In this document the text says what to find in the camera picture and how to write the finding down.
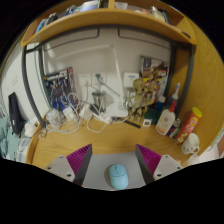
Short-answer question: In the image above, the blue model kit box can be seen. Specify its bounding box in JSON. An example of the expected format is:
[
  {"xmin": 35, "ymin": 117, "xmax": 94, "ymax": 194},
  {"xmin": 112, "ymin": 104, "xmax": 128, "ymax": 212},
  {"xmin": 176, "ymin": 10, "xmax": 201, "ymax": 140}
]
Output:
[{"xmin": 43, "ymin": 67, "xmax": 79, "ymax": 109}]

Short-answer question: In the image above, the small blue bottle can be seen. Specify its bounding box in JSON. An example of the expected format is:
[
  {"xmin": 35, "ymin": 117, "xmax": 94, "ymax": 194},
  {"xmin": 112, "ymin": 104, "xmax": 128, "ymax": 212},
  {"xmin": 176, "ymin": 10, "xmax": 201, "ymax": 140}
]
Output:
[{"xmin": 156, "ymin": 95, "xmax": 167, "ymax": 111}]

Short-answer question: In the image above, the grey mouse pad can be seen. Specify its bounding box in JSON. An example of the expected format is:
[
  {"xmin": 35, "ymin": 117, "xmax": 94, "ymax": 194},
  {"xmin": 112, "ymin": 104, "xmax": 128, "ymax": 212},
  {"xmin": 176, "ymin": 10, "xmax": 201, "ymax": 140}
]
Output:
[{"xmin": 79, "ymin": 152, "xmax": 184, "ymax": 191}]

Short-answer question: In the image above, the white wall box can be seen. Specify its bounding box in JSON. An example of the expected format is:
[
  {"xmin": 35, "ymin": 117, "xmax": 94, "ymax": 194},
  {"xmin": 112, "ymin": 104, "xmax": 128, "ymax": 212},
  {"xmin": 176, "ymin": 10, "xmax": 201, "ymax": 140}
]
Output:
[{"xmin": 123, "ymin": 72, "xmax": 140, "ymax": 88}]

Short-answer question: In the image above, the small white power adapter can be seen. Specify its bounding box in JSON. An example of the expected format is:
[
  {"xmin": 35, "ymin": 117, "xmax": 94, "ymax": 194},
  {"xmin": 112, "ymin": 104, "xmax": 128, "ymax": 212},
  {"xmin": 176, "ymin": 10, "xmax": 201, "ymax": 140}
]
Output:
[{"xmin": 62, "ymin": 105, "xmax": 76, "ymax": 122}]

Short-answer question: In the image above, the small blue box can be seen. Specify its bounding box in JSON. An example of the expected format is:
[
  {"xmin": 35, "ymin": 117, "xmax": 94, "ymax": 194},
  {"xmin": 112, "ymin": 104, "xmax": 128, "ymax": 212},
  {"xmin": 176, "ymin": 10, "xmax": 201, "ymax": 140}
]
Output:
[{"xmin": 168, "ymin": 119, "xmax": 183, "ymax": 138}]

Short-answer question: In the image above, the teal bedding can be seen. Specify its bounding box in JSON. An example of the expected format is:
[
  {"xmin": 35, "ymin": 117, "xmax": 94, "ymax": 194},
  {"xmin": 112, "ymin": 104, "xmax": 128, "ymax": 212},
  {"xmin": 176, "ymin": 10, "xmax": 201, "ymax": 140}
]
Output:
[{"xmin": 0, "ymin": 114, "xmax": 31, "ymax": 161}]

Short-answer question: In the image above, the dark metal desk frame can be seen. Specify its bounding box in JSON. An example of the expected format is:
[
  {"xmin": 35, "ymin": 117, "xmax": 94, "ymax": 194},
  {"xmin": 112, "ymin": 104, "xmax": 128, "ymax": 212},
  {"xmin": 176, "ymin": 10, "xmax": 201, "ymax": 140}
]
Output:
[{"xmin": 21, "ymin": 41, "xmax": 196, "ymax": 128}]

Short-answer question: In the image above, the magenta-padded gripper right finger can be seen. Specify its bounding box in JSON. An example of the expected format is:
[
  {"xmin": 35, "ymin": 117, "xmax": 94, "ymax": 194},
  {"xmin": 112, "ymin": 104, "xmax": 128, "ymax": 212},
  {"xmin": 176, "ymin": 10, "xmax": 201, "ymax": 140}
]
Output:
[{"xmin": 134, "ymin": 143, "xmax": 183, "ymax": 185}]

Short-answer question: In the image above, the light blue computer mouse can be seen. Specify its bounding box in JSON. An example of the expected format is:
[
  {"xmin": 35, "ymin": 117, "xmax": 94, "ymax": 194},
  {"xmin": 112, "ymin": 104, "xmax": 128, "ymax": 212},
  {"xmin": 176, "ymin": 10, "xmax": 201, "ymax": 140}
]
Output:
[{"xmin": 108, "ymin": 163, "xmax": 129, "ymax": 191}]

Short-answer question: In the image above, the large white power adapter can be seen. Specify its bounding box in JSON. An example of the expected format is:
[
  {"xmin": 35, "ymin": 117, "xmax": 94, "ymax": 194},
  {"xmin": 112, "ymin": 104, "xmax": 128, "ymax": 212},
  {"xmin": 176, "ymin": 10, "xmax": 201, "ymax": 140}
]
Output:
[{"xmin": 79, "ymin": 104, "xmax": 94, "ymax": 121}]

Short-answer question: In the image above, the white desk lamp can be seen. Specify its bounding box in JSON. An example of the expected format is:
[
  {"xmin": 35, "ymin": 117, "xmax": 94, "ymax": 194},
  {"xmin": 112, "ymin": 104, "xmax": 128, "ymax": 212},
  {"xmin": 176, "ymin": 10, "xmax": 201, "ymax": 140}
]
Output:
[{"xmin": 54, "ymin": 44, "xmax": 129, "ymax": 118}]

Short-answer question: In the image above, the white power strip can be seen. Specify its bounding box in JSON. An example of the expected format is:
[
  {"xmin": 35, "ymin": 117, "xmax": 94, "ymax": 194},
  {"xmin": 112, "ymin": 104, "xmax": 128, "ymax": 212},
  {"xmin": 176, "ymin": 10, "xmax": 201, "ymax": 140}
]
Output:
[{"xmin": 98, "ymin": 113, "xmax": 114, "ymax": 125}]

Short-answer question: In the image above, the tan tree figurine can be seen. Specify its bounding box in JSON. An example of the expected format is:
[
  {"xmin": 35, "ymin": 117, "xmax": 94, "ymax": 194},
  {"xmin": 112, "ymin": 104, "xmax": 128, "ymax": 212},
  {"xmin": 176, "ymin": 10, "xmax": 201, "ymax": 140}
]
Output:
[{"xmin": 128, "ymin": 78, "xmax": 149, "ymax": 123}]

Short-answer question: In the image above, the dark green round jar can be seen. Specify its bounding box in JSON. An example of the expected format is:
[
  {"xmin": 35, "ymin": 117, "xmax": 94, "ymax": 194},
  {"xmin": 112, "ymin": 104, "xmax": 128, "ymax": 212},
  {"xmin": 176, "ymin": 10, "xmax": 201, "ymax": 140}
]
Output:
[{"xmin": 143, "ymin": 108, "xmax": 161, "ymax": 126}]

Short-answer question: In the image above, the clear plastic food container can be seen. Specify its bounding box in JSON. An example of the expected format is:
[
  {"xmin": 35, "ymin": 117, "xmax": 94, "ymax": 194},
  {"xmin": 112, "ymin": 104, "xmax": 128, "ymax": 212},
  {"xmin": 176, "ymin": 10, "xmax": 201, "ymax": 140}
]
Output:
[{"xmin": 188, "ymin": 145, "xmax": 221, "ymax": 167}]

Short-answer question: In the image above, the white mug with face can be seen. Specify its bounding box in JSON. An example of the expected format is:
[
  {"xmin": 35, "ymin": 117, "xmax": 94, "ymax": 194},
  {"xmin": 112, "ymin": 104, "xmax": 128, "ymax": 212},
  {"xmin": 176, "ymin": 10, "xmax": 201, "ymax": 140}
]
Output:
[{"xmin": 181, "ymin": 132, "xmax": 201, "ymax": 155}]

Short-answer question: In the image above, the red and yellow snack can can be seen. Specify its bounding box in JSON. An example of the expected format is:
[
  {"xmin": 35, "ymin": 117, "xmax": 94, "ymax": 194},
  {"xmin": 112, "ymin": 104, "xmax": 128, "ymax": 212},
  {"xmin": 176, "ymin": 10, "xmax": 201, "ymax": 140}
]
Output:
[{"xmin": 175, "ymin": 106, "xmax": 203, "ymax": 144}]

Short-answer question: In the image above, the white wall socket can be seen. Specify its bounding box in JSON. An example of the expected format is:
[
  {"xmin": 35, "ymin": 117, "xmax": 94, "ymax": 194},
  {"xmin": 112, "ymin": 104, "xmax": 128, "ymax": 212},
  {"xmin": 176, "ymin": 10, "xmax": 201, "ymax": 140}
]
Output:
[
  {"xmin": 92, "ymin": 72, "xmax": 107, "ymax": 85},
  {"xmin": 77, "ymin": 73, "xmax": 92, "ymax": 87}
]

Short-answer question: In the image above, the clear plastic box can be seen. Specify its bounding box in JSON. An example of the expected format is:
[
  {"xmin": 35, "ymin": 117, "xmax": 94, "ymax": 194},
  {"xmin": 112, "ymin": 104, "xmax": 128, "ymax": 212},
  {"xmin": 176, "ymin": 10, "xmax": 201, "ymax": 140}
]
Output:
[{"xmin": 45, "ymin": 108, "xmax": 61, "ymax": 125}]

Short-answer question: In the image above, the wooden shelf unit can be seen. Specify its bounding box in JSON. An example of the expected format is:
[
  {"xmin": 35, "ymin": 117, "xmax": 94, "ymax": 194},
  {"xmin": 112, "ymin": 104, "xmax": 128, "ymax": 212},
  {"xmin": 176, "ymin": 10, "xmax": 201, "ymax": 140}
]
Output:
[{"xmin": 20, "ymin": 0, "xmax": 198, "ymax": 48}]

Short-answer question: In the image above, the tangled white cable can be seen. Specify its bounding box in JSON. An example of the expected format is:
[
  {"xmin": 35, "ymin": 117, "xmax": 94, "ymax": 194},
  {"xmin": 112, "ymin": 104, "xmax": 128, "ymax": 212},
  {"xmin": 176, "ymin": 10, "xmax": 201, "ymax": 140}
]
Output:
[{"xmin": 39, "ymin": 93, "xmax": 113, "ymax": 134}]

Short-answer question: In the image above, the metal cup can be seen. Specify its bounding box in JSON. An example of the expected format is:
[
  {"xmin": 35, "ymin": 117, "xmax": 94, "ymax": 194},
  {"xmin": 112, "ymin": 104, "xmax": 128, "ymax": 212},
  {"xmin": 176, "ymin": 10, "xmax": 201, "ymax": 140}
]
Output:
[{"xmin": 91, "ymin": 90, "xmax": 107, "ymax": 114}]

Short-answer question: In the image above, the white red-pump lotion bottle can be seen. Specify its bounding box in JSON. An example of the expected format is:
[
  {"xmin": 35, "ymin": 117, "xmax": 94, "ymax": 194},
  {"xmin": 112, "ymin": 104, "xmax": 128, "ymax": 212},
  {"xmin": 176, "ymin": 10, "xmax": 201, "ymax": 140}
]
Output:
[{"xmin": 155, "ymin": 99, "xmax": 178, "ymax": 136}]

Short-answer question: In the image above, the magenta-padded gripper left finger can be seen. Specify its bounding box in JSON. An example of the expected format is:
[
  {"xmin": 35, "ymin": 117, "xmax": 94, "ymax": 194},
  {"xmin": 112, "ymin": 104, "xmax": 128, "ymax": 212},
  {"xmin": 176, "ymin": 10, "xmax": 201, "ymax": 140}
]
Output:
[{"xmin": 44, "ymin": 143, "xmax": 93, "ymax": 187}]

